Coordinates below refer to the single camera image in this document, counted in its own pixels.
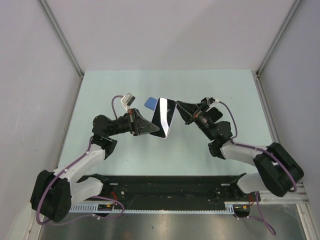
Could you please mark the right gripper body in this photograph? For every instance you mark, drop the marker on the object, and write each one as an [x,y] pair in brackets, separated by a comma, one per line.
[199,114]

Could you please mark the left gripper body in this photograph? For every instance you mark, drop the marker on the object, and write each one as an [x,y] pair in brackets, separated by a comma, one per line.
[132,122]

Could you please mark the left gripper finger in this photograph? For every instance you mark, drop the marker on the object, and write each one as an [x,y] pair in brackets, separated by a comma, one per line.
[141,122]
[146,129]

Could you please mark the left aluminium frame post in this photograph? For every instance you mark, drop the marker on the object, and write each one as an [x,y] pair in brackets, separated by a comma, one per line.
[57,30]

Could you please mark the right aluminium frame post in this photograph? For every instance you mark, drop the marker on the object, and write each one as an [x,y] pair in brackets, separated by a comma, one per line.
[279,35]

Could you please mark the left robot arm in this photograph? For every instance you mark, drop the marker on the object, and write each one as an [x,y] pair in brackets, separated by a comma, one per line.
[55,192]

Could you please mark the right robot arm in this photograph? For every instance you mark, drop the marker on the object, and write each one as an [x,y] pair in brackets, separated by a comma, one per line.
[277,171]

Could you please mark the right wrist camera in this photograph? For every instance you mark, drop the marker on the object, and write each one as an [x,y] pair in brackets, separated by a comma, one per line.
[211,101]

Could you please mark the blue phone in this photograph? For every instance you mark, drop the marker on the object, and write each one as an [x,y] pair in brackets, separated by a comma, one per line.
[151,103]

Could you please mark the aluminium frame post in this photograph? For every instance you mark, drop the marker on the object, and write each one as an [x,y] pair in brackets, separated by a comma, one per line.
[279,35]
[57,30]

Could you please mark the black phone case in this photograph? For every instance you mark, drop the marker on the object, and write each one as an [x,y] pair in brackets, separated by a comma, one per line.
[214,114]

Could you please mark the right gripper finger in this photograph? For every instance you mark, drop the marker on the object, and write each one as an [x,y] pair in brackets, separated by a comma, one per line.
[185,114]
[185,107]

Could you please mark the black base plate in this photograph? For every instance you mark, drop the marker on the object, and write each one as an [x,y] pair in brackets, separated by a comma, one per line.
[173,190]

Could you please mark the slotted cable duct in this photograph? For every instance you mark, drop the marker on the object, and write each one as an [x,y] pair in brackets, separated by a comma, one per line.
[91,207]

